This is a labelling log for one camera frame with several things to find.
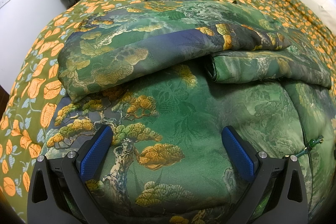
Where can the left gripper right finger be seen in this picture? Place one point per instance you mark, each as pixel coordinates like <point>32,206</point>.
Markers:
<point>287,202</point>

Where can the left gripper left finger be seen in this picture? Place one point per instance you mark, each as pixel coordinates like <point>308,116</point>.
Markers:
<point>58,193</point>

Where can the green landscape print padded jacket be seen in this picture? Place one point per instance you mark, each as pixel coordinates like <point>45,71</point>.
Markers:
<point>167,76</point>

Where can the green orange floral bed quilt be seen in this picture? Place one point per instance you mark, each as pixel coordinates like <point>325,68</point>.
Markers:
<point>36,92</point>

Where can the dark brown wooden dresser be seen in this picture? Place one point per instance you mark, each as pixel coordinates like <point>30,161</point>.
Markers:
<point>4,98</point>

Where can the white wall switch plate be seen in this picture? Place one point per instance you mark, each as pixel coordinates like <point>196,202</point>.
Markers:
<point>3,2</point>

